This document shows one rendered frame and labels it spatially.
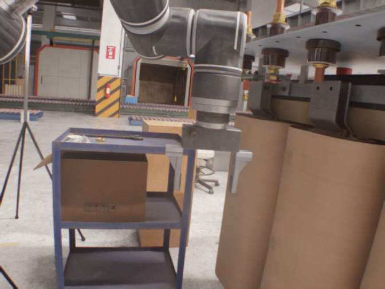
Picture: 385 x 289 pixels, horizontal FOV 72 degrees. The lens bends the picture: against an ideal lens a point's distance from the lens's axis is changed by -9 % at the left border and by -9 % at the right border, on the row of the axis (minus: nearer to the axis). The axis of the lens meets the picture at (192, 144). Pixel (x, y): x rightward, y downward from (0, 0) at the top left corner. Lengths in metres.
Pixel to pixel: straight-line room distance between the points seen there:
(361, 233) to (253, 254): 0.58
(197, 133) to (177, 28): 0.23
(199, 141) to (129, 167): 0.76
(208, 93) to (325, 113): 0.46
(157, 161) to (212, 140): 1.36
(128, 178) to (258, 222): 0.62
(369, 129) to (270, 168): 0.45
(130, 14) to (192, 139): 0.28
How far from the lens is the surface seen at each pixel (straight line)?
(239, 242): 1.38
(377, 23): 0.76
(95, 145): 1.27
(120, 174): 1.37
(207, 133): 0.63
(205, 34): 0.62
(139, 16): 0.56
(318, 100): 0.98
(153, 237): 2.20
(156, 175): 2.01
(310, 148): 0.94
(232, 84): 0.62
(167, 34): 0.63
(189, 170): 1.33
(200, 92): 0.61
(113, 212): 1.43
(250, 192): 1.27
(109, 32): 11.13
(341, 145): 0.87
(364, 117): 0.98
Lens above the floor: 1.15
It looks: 10 degrees down
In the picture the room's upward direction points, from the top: 6 degrees clockwise
